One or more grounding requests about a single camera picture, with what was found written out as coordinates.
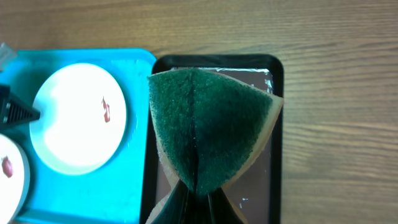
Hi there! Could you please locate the black water tray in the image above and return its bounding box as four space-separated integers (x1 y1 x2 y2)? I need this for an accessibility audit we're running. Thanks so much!
139 54 284 223

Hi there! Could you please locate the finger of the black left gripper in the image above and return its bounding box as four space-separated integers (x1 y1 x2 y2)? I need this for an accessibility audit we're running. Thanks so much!
0 84 40 128

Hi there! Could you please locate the teal plastic tray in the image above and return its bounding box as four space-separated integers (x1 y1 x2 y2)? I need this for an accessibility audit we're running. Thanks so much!
1 49 155 223

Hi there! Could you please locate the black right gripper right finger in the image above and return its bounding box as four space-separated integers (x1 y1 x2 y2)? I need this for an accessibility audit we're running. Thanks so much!
206 188 244 224

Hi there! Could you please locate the pink plate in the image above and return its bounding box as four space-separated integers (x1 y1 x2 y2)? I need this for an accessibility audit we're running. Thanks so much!
1 134 30 223

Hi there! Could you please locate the light blue plate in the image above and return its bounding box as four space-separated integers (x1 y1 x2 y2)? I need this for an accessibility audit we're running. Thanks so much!
29 63 127 175

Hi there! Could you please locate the green scouring sponge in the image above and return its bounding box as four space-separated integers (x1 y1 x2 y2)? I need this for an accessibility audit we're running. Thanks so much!
147 69 284 223

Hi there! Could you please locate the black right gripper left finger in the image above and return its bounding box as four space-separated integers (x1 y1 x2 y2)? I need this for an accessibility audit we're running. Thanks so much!
154 180 195 224

